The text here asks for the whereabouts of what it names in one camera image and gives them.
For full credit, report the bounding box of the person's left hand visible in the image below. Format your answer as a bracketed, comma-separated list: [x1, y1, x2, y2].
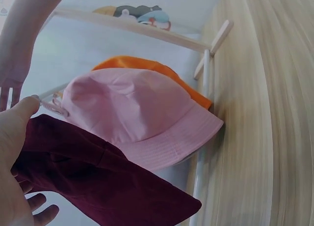
[0, 95, 60, 226]

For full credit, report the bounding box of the person's right hand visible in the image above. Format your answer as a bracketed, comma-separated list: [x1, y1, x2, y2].
[0, 0, 65, 112]

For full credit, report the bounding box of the maroon bucket hat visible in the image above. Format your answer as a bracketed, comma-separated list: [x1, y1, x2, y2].
[11, 113, 203, 226]

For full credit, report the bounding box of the pink plastic clip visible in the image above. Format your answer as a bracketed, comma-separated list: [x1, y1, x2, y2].
[36, 92, 71, 119]

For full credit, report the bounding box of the pink bucket hat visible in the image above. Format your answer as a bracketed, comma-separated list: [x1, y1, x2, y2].
[59, 68, 225, 173]

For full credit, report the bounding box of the orange bucket hat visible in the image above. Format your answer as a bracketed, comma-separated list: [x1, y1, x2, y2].
[91, 55, 213, 112]

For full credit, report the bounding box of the wooden hat rack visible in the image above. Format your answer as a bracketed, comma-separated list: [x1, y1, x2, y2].
[31, 8, 235, 226]

